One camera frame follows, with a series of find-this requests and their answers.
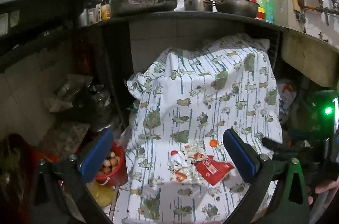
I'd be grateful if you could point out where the red bucket of eggs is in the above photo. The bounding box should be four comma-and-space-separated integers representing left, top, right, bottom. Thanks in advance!
95, 142, 128, 187

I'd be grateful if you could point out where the person hand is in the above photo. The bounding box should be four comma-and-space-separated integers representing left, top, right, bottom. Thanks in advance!
315, 179, 339, 208

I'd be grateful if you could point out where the cat print tablecloth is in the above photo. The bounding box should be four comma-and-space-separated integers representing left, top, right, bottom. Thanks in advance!
122, 34, 282, 223

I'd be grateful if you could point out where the dark stone counter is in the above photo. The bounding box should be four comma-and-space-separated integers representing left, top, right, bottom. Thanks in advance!
1, 0, 338, 71

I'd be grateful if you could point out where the yellow plastic bag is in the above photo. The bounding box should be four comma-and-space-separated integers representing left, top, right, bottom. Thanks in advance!
86, 181, 117, 207

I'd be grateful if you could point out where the small steel pot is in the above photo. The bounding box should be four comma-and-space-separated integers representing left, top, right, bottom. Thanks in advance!
184, 0, 214, 12

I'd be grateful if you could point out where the green dish soap bottle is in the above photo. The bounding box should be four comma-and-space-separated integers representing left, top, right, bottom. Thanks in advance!
264, 0, 274, 24

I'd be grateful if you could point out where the small white shrimp packet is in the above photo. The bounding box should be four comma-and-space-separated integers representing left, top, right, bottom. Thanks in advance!
182, 141, 208, 164

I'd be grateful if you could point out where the white plastic bag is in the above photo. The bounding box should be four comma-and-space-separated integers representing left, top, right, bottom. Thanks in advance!
168, 153, 190, 171

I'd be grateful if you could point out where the orange bottle cap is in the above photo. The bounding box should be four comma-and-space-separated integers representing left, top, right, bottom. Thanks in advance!
210, 139, 218, 147

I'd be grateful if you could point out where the red bottle cap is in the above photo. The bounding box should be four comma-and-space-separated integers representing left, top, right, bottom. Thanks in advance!
170, 150, 179, 156

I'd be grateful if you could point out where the dark metal wok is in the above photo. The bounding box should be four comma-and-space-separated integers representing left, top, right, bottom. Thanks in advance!
213, 0, 259, 18

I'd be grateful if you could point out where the white shrimp snack packet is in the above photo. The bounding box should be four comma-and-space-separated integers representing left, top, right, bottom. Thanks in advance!
168, 165, 205, 184

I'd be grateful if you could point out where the red snack packet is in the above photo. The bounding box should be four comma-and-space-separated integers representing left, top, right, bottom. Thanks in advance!
194, 156, 234, 186

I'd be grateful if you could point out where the orange sauce jar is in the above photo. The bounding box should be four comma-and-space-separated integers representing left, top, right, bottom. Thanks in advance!
101, 0, 111, 20

